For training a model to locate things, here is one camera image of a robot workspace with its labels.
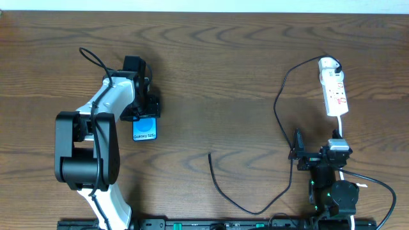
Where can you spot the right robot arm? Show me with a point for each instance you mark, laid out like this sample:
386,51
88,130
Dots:
334,199

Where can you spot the blue Galaxy smartphone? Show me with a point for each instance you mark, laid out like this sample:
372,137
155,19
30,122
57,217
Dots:
144,129

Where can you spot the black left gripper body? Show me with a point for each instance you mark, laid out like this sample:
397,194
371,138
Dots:
146,112

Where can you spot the white power strip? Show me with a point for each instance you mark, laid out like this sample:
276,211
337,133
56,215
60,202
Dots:
331,78

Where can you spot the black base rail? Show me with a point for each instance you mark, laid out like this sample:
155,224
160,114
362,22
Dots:
277,223

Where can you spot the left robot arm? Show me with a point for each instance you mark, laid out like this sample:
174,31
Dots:
87,155

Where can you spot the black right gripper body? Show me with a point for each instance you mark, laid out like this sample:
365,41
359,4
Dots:
312,158

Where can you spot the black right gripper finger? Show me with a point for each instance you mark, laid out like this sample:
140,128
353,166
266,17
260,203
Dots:
298,145
336,134

